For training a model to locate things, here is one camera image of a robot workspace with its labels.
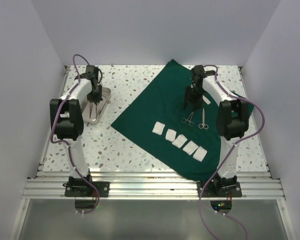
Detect white indicator strip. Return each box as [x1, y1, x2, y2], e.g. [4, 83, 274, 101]
[202, 96, 211, 105]

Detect green surgical drape cloth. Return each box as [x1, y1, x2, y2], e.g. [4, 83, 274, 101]
[110, 58, 255, 183]

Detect steel surgical scissors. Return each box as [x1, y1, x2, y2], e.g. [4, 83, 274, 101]
[198, 108, 209, 130]

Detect stainless steel instrument tray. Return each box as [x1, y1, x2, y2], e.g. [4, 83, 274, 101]
[80, 87, 112, 125]

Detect steel hemostat forceps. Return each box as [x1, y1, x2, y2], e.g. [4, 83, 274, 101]
[181, 111, 194, 127]

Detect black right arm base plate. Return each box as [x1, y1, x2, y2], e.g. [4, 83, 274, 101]
[202, 178, 243, 198]

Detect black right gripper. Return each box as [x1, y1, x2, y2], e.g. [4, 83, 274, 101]
[183, 86, 205, 112]

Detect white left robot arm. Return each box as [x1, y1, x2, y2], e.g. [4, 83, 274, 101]
[49, 65, 103, 197]

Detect steel scalpel handle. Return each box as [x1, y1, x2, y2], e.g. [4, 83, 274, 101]
[89, 102, 98, 120]

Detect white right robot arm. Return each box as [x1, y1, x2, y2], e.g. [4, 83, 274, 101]
[181, 65, 250, 197]

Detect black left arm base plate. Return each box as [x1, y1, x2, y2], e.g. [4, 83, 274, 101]
[62, 181, 110, 198]

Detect white gauze pad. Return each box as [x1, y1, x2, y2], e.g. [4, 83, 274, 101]
[172, 134, 188, 149]
[182, 141, 199, 156]
[193, 146, 208, 162]
[152, 121, 165, 135]
[165, 129, 177, 142]

